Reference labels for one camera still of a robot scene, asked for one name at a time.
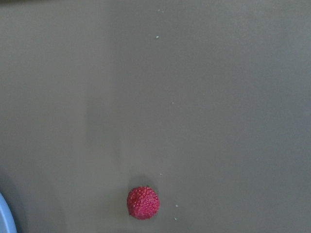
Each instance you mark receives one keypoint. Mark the red strawberry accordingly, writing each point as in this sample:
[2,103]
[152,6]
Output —
[142,203]

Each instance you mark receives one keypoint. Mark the blue plate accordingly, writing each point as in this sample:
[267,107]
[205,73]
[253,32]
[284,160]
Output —
[7,224]

